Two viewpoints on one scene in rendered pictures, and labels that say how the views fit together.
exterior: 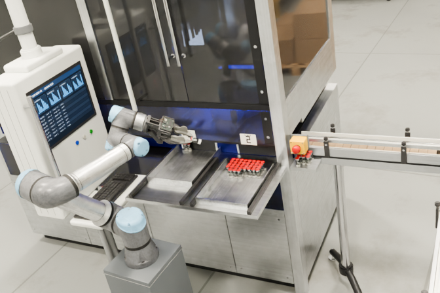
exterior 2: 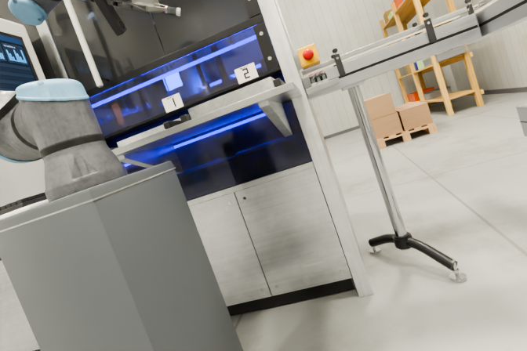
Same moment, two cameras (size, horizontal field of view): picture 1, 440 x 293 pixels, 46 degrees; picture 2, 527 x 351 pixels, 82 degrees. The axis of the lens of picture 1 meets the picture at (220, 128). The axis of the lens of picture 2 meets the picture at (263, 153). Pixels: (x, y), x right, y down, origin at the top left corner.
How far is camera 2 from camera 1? 182 cm
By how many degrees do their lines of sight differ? 28
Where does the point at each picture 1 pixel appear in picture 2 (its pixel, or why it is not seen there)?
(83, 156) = not seen: hidden behind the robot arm
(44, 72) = not seen: outside the picture
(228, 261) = (257, 282)
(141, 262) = (80, 177)
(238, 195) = not seen: hidden behind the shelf
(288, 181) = (308, 112)
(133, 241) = (55, 122)
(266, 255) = (304, 246)
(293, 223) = (328, 175)
